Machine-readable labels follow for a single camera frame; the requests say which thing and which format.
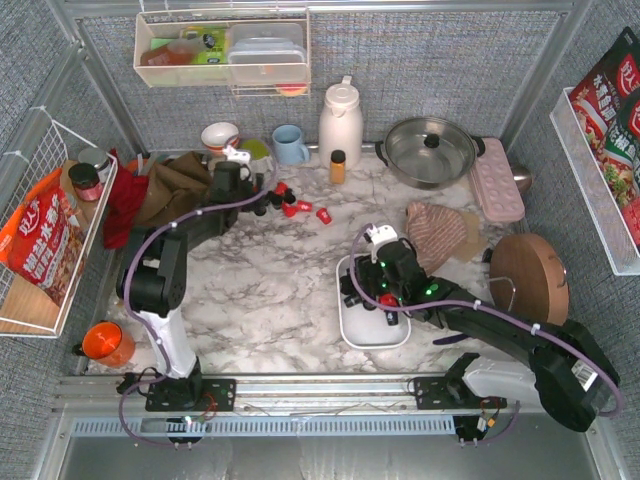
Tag white storage tray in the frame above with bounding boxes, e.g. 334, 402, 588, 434
335, 256, 412, 350

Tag striped pink cloth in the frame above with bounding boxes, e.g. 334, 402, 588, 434
405, 202, 487, 274

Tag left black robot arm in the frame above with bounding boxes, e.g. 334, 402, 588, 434
116, 161, 276, 380

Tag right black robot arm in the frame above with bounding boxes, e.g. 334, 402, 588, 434
349, 240, 624, 432

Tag green lid cup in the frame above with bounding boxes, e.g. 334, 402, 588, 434
239, 138, 272, 173

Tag brown cloth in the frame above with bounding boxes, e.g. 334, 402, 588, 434
134, 151, 212, 227

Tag white orange bowl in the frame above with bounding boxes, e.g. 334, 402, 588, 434
201, 122, 239, 155

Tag blue mug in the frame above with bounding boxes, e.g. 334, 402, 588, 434
272, 125, 310, 166

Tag lone red capsule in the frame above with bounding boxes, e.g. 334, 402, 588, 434
316, 208, 332, 225

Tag orange spice bottle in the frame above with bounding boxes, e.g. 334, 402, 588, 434
329, 150, 346, 184

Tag red cloth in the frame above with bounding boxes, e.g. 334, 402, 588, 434
103, 160, 149, 250

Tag white thermos jug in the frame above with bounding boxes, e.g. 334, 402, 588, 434
318, 75, 364, 168

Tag steel pot with lid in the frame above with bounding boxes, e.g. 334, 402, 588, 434
374, 117, 486, 190

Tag clear plastic containers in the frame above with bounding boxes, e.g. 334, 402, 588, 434
226, 22, 307, 85

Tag green label bottle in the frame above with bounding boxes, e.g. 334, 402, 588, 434
180, 26, 229, 65

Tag red jar black lid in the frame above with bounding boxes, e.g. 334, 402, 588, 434
68, 163, 103, 202

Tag round wooden board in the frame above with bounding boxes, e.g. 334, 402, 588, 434
489, 233, 569, 325

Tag pink egg tray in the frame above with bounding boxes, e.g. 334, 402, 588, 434
469, 136, 525, 223

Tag red snack bag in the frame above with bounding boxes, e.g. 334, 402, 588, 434
1, 168, 84, 306

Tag orange ball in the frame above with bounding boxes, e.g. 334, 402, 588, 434
79, 321, 135, 368

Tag red seasoning packets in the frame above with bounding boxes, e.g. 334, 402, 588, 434
569, 27, 639, 245

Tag cream wall shelf basket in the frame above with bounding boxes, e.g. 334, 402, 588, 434
133, 7, 311, 97

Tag white wire basket left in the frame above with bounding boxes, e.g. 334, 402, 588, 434
1, 106, 118, 338

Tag white wire basket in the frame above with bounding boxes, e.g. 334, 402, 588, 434
1, 106, 118, 338
549, 87, 639, 276

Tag white wire basket right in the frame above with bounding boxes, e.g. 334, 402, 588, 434
549, 87, 639, 276

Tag metal base rail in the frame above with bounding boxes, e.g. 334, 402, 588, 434
49, 372, 601, 441

